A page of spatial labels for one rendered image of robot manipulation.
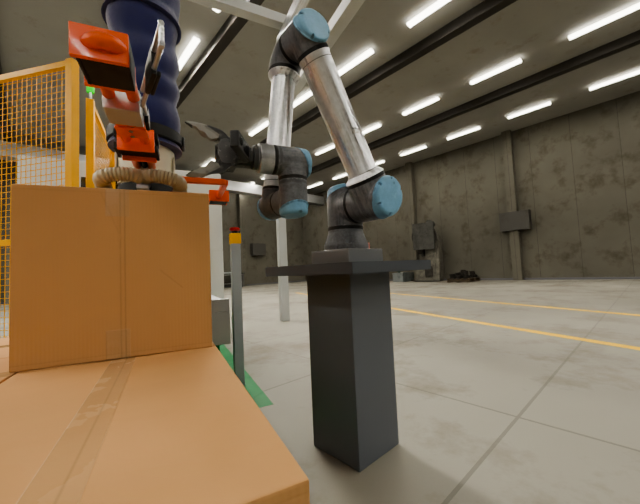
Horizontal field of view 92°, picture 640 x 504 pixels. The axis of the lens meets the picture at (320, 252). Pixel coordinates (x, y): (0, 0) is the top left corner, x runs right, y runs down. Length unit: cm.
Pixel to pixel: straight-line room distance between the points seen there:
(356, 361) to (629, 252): 1270
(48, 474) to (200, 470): 15
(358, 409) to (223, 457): 92
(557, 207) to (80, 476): 1380
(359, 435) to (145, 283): 89
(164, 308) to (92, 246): 21
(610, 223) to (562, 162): 254
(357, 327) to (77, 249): 87
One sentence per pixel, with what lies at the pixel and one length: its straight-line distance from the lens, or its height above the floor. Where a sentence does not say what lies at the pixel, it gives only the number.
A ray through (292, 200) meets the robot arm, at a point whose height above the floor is 94.
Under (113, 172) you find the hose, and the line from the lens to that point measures 102.
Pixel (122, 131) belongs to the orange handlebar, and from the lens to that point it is 87.
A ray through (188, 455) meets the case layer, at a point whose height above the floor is 54.
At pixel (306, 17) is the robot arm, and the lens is 122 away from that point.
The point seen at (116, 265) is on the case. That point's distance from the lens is 87.
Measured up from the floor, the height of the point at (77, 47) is 106.
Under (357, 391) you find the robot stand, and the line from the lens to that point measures 124.
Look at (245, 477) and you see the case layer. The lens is 35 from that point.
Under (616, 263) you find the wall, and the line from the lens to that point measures 1359.
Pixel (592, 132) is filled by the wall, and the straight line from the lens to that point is 1422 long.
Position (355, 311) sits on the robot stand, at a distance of 117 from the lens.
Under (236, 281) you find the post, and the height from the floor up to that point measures 68.
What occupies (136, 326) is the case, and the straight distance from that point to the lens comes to 87.
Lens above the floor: 73
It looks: 3 degrees up
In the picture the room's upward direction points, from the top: 3 degrees counter-clockwise
